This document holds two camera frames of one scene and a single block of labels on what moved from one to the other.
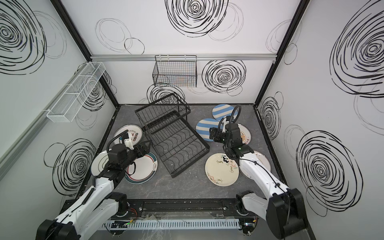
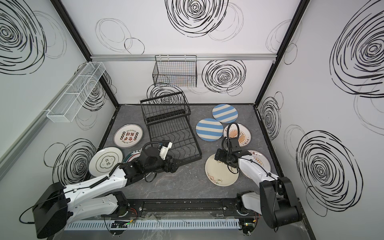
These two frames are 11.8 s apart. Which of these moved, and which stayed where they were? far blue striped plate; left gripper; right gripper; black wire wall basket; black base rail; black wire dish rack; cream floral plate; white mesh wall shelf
Moved: left gripper; black wire dish rack; right gripper
Stayed: black wire wall basket; far blue striped plate; cream floral plate; black base rail; white mesh wall shelf
